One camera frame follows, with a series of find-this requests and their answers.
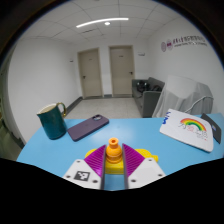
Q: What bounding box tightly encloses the purple smartphone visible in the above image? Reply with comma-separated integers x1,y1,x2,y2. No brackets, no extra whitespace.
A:
67,114,110,142

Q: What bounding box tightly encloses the grey cloth cover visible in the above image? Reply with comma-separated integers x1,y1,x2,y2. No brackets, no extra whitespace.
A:
152,74,214,118

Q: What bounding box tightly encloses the yellow power strip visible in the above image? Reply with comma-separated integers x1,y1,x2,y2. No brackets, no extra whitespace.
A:
84,147,160,175

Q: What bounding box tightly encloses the beige door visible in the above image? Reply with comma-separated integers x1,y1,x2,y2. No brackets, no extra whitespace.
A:
108,44,136,98
77,47,104,99

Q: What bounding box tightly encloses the dark grey notebook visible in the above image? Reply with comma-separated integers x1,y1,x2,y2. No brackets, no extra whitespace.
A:
200,113,222,145

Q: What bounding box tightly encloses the grey sofa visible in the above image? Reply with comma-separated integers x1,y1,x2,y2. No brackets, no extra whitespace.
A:
131,77,166,118

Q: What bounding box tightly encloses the purple wall sign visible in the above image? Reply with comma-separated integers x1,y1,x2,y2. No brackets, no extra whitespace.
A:
160,35,209,53

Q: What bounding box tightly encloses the teal mug with gold handle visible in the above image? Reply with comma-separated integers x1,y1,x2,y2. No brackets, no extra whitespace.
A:
36,102,68,140

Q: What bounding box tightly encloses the white cable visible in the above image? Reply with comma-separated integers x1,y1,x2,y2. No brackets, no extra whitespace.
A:
184,95,214,114

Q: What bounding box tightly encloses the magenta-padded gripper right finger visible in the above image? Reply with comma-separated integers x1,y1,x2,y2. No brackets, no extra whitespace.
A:
122,143,167,190

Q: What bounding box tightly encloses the long ceiling light strip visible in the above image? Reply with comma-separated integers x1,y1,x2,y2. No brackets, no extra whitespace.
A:
75,17,130,29

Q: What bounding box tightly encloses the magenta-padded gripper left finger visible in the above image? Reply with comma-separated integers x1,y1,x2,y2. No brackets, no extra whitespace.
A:
62,144,107,190

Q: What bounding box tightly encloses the black bag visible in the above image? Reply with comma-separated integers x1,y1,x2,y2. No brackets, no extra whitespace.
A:
134,79,152,94

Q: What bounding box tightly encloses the white rainbow-print mouse pad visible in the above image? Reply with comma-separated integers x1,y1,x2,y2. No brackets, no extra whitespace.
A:
159,108,214,153

